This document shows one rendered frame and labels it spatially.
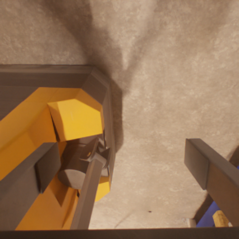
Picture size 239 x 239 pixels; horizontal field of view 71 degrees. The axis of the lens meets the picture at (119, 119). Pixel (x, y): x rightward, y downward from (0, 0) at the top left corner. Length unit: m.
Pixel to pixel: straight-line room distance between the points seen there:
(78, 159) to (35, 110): 0.33
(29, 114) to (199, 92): 0.83
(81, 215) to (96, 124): 0.34
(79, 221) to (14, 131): 0.35
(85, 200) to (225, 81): 0.87
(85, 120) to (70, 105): 0.09
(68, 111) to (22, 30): 0.53
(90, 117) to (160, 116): 0.53
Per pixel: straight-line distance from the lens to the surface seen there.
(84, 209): 0.66
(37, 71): 0.94
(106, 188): 1.13
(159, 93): 0.99
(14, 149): 0.56
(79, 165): 0.82
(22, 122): 0.59
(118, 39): 0.88
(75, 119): 0.69
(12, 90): 0.81
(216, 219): 1.50
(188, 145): 0.16
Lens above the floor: 0.85
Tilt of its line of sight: 51 degrees down
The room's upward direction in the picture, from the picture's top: 170 degrees counter-clockwise
